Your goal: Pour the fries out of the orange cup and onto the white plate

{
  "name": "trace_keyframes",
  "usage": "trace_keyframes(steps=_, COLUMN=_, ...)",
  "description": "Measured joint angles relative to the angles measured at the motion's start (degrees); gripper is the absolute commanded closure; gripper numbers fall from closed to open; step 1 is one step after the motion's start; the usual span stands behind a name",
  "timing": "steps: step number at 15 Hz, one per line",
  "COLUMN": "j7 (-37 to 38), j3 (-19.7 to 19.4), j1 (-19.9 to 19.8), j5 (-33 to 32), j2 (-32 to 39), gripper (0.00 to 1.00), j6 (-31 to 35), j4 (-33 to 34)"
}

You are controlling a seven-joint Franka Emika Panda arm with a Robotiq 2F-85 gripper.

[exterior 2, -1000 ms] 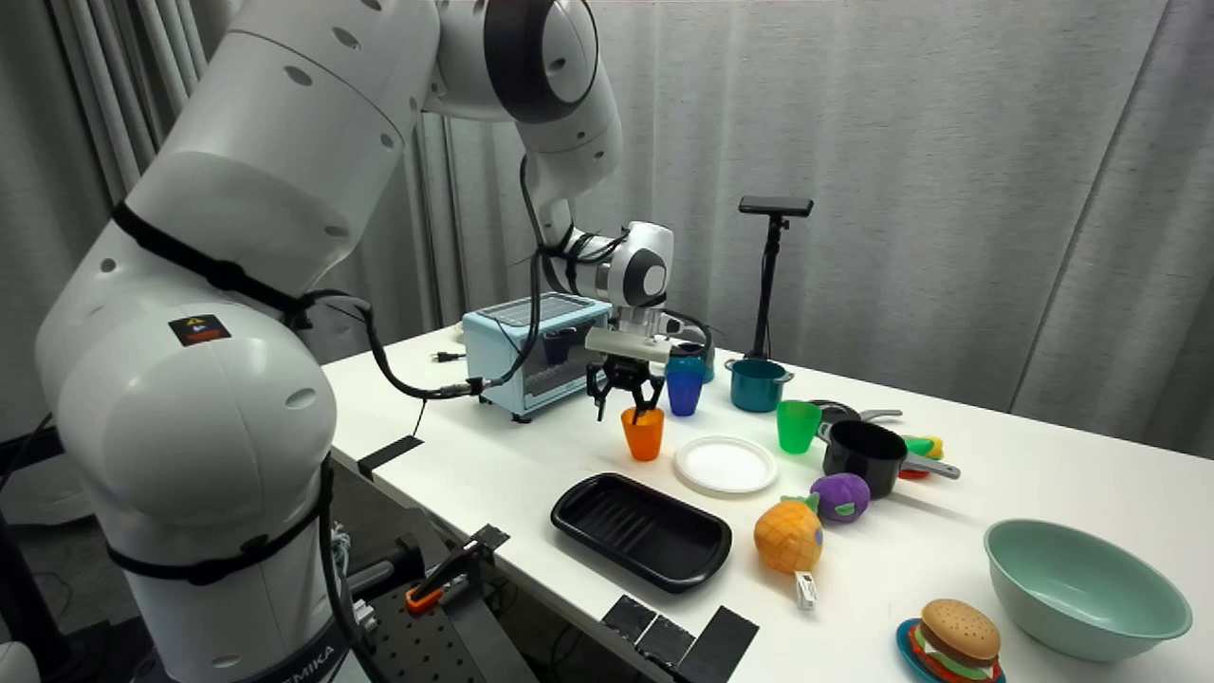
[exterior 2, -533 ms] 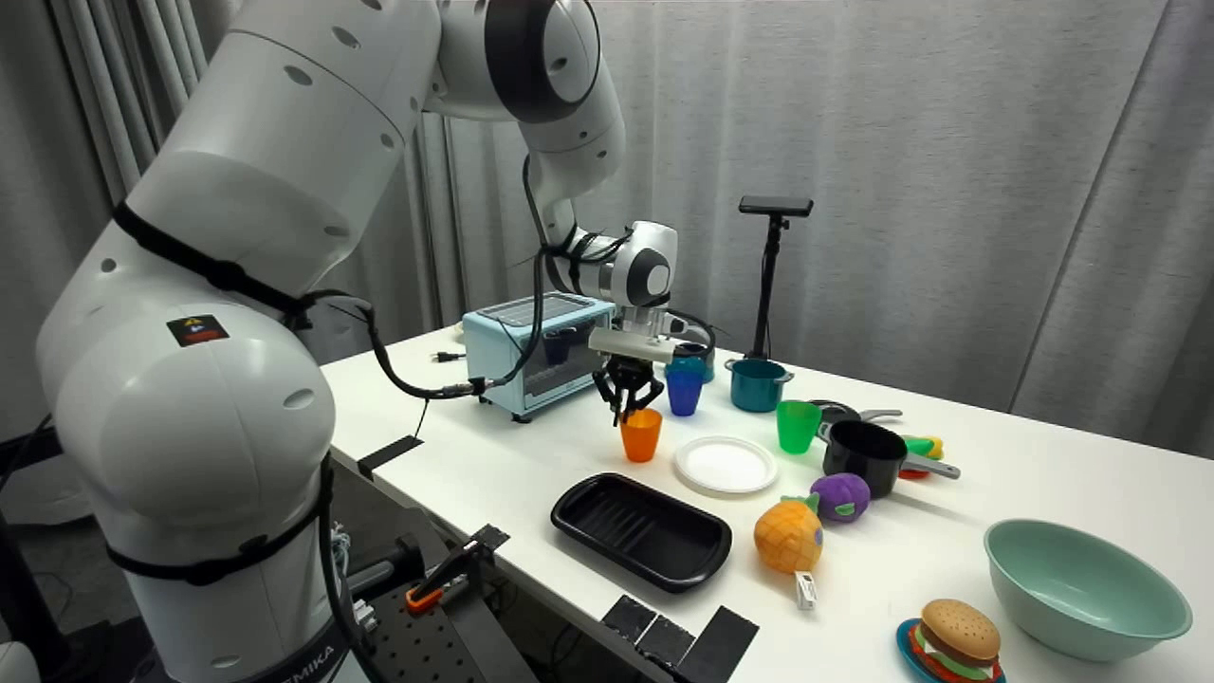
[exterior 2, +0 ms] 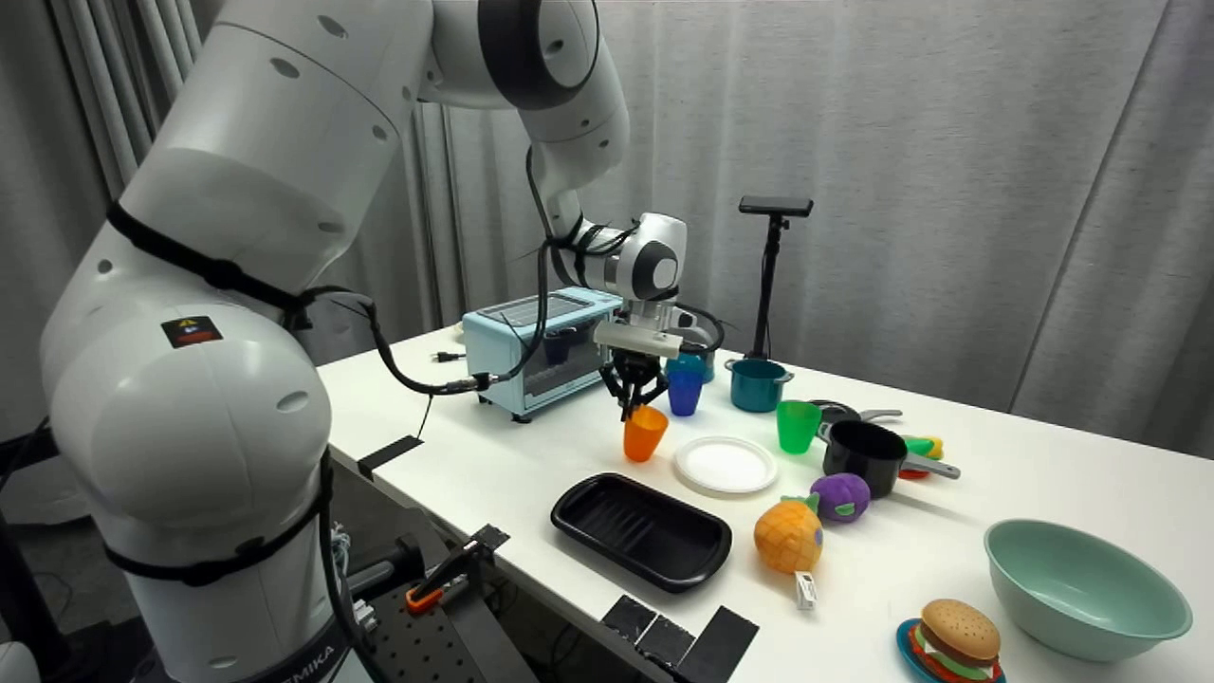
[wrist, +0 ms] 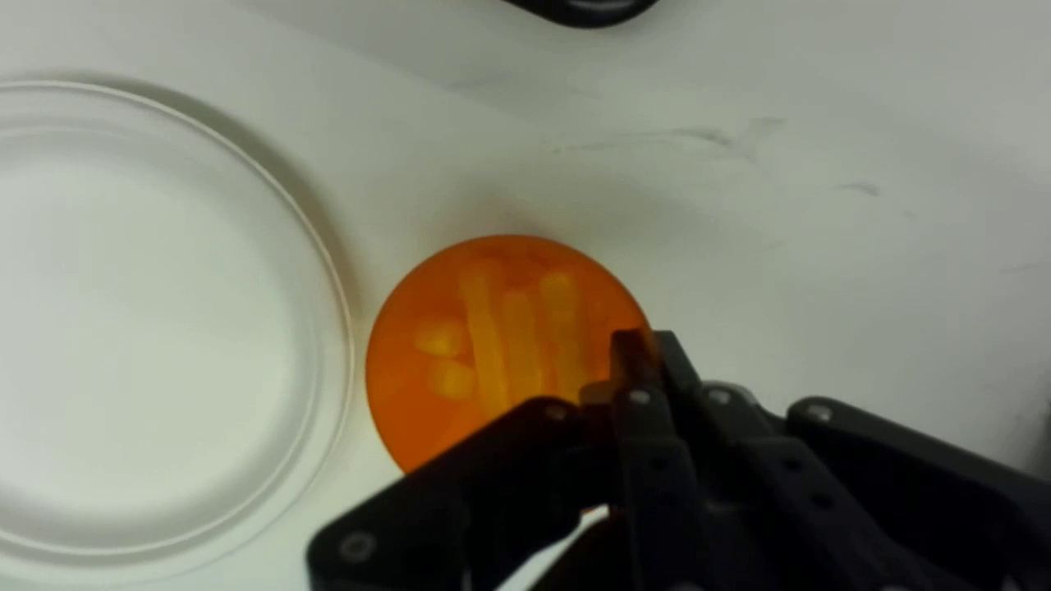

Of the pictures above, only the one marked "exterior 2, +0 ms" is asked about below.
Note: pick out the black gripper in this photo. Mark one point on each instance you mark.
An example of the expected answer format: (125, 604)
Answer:
(634, 365)

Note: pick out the orange plastic cup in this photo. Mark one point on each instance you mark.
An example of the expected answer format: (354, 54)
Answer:
(646, 438)

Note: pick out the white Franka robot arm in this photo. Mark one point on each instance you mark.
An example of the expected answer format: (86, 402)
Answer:
(253, 192)

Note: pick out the blue plastic cup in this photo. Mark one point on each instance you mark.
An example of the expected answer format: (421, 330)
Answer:
(683, 384)

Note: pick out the white round plate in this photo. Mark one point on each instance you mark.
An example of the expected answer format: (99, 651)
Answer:
(727, 465)

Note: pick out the green plastic cup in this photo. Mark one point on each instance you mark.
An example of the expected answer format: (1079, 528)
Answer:
(797, 431)

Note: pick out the small blue plate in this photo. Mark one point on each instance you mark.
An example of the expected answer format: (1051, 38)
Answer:
(905, 642)

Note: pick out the light blue toaster oven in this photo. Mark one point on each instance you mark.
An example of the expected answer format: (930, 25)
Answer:
(526, 352)

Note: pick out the teal toy pot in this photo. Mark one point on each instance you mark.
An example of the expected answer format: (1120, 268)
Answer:
(755, 384)

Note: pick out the black ribbed plastic tray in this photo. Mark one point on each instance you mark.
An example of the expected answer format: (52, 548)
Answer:
(637, 532)

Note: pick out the plush pineapple toy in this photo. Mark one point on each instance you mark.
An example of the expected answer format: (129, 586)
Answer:
(792, 537)

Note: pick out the dark toy frying pan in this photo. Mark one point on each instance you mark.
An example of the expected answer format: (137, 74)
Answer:
(847, 412)

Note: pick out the square black tape piece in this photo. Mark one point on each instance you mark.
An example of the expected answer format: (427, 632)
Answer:
(664, 642)
(629, 616)

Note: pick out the purple plush eggplant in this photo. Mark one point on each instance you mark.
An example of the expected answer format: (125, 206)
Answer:
(838, 498)

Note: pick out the black toy pot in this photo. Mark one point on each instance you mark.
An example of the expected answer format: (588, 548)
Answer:
(868, 455)

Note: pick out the black rectangular tape patch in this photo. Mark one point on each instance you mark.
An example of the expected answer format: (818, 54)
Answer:
(390, 455)

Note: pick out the long black tape strip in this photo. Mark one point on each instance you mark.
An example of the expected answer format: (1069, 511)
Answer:
(718, 646)

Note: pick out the multicolour toy vegetable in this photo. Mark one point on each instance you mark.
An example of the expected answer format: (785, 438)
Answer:
(926, 444)

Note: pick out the grey curtain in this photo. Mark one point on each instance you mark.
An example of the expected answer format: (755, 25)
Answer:
(948, 192)

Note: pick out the toy hamburger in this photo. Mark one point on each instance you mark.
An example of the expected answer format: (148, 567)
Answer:
(957, 632)

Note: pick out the mint green bowl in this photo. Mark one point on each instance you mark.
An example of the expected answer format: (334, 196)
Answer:
(1085, 594)

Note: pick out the black camera on tripod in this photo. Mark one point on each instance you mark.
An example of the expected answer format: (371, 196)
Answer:
(774, 206)

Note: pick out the black perforated mount stand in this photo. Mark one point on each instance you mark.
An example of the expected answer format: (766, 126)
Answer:
(429, 646)

